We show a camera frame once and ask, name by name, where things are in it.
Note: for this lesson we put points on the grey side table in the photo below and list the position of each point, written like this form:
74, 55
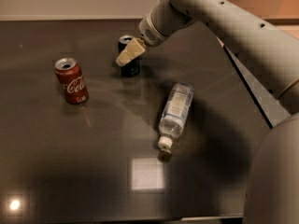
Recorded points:
272, 111

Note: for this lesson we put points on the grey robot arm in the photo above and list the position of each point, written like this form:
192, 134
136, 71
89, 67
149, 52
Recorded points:
269, 59

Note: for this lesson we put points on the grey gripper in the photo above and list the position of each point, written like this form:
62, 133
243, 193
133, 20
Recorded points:
149, 31

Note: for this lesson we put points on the blue pepsi can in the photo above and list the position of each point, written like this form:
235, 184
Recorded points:
132, 68

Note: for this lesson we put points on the clear plastic water bottle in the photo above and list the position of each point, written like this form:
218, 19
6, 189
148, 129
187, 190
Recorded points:
174, 116

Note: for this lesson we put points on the red coke can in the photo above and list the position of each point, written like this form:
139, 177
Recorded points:
72, 82

